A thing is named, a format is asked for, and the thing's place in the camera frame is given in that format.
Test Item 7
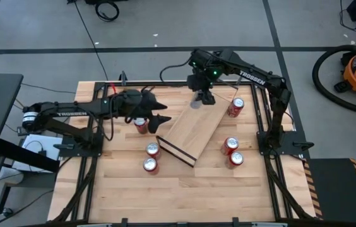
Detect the red Coke Zero can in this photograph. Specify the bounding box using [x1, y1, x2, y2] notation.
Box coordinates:
[142, 156, 160, 176]
[227, 151, 245, 170]

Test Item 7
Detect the black hazard-striped platform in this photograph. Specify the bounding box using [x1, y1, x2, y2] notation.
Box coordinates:
[302, 157, 356, 225]

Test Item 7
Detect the light wooden board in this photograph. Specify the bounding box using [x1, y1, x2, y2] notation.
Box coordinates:
[155, 78, 240, 168]

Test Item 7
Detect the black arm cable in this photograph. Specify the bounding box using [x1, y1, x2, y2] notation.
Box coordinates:
[159, 59, 193, 83]
[89, 103, 144, 142]

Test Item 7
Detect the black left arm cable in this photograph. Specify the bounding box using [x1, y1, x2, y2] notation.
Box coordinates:
[89, 103, 144, 142]

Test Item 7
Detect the red Coke original can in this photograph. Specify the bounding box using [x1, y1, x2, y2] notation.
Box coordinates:
[227, 96, 246, 119]
[133, 117, 150, 136]

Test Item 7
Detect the coiled black cable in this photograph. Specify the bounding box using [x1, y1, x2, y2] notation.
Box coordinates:
[94, 0, 121, 23]

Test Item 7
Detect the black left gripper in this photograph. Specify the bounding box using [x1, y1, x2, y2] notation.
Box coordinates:
[111, 89, 172, 134]

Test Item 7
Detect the thin black floor cable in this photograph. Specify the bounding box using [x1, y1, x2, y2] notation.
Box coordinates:
[21, 82, 77, 95]

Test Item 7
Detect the long black floor cable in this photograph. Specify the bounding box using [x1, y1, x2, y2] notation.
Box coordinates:
[72, 0, 109, 82]

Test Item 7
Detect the white paper box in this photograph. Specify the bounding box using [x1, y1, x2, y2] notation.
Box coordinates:
[11, 134, 64, 173]

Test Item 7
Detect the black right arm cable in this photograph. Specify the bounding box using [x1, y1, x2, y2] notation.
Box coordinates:
[159, 59, 193, 83]

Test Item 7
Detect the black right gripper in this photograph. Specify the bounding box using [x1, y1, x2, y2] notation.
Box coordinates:
[186, 71, 216, 106]

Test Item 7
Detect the red-orange Fanta can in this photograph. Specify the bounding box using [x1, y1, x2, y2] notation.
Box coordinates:
[220, 136, 240, 156]
[145, 141, 162, 160]

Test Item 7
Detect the black aluminium rig frame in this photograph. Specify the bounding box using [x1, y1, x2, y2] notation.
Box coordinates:
[47, 71, 316, 227]

